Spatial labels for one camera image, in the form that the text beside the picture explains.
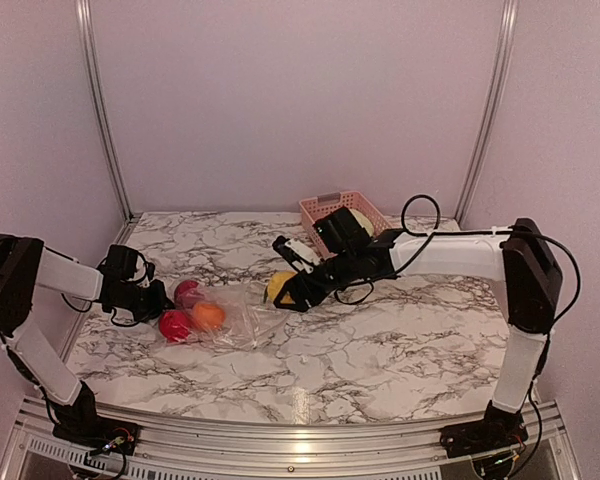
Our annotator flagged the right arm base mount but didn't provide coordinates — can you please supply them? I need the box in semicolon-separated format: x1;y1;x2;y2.
439;419;528;458

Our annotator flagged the left aluminium frame post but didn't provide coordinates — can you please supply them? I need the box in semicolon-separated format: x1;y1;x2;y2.
75;0;134;223

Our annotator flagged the pink perforated plastic basket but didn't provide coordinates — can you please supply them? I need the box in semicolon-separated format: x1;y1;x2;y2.
299;191;393;259

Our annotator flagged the orange fake fruit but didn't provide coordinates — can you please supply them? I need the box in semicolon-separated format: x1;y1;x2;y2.
191;301;226;332

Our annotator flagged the clear zip top bag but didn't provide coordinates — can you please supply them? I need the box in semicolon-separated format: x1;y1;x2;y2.
160;282;292;350

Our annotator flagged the dark red fake fruit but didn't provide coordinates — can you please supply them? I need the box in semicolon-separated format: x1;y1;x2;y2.
174;280;204;308

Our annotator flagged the front aluminium rail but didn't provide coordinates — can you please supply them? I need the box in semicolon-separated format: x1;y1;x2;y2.
0;397;582;479

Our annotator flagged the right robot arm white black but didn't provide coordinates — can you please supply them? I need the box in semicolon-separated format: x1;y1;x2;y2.
272;207;574;457

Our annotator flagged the yellow fake fruit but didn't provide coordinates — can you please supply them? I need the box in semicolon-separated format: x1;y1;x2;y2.
263;271;296;303

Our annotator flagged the right aluminium frame post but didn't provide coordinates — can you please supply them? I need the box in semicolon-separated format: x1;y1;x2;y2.
454;0;519;225

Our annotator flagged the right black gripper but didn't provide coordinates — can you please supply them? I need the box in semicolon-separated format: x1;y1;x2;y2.
274;248;359;311

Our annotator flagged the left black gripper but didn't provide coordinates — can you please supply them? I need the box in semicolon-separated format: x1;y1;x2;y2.
114;279;174;323

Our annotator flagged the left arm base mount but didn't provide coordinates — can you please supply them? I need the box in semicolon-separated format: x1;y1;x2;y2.
53;417;140;456

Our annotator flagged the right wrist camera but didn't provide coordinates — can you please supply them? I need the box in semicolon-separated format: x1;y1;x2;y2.
272;236;321;273

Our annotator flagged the white fake cabbage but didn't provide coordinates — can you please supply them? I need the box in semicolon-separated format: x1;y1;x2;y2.
351;209;375;237

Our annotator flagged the red fake apple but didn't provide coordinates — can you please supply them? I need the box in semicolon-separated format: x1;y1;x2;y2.
158;310;191;343

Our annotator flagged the aluminium frame post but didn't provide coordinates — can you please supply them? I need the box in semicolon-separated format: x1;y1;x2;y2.
454;0;519;225
75;0;134;223

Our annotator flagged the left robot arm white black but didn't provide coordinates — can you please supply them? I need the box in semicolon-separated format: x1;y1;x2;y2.
0;234;173;445

